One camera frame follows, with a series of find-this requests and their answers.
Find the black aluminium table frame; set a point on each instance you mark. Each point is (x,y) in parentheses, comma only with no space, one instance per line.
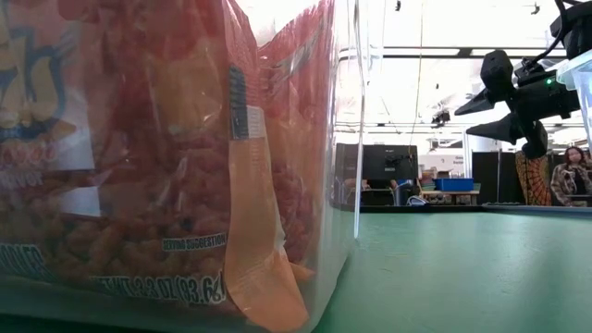
(462,209)

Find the clear plastic bin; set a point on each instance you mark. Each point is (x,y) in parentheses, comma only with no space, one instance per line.
(578,74)
(344,185)

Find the light wooden table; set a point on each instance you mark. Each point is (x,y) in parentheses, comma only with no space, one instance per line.
(451,193)

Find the black partition panel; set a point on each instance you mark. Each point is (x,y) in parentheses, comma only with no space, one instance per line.
(490,178)

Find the black computer monitor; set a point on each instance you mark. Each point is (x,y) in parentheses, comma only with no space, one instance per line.
(390,162)

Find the orange patterned cloth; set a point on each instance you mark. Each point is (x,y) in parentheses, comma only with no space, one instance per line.
(534,180)

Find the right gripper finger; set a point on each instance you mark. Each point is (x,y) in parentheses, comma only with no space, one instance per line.
(532,139)
(497,74)

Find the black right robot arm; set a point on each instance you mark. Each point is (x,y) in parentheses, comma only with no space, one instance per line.
(578,32)

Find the green table mat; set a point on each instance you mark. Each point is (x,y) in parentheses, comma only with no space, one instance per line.
(462,277)

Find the blue plastic box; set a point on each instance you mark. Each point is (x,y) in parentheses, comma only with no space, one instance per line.
(453,184)

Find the person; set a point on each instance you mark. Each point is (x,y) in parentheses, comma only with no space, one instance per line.
(573,178)

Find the black ceiling device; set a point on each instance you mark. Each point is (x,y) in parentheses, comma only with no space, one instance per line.
(441,118)

